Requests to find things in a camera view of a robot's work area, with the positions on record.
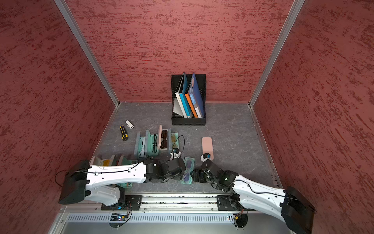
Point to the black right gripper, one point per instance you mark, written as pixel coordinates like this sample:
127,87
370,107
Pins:
196,172

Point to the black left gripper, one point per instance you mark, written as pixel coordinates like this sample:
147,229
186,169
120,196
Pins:
178,176

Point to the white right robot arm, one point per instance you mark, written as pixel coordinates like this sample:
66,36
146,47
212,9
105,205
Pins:
289,205

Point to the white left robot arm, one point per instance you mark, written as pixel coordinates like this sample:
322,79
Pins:
95,183

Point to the pink case dark sunglasses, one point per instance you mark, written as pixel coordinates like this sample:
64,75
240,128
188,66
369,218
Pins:
162,142

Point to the green case black glasses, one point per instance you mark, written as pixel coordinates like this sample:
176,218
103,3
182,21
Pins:
151,144

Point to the grey case white glasses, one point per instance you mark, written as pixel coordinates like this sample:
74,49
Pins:
141,147

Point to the pink case yellow glasses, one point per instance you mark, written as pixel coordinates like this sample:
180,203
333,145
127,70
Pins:
102,162

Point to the black mesh file holder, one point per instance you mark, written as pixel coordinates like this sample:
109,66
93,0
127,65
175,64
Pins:
177,120

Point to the white grey book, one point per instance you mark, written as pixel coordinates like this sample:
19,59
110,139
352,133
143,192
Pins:
178,108

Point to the small white cylinder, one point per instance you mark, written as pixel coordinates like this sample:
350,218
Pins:
129,124

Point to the teal book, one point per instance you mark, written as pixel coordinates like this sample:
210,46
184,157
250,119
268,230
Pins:
182,95

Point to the orange book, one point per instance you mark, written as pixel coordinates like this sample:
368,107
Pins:
191,105

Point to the blue folder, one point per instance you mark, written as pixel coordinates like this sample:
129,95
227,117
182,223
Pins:
195,97

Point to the perforated vent strip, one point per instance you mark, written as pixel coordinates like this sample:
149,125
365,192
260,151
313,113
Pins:
154,218

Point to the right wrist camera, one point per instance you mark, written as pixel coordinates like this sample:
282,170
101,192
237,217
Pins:
205,157

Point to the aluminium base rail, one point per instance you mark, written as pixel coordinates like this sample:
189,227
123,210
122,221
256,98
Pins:
191,203

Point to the aluminium right corner post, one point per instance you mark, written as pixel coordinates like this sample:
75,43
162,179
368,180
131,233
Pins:
282,37

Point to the aluminium corner post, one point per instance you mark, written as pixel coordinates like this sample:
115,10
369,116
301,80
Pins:
282,37
74,27

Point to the aluminium left corner post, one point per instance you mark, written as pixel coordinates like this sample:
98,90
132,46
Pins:
74,27

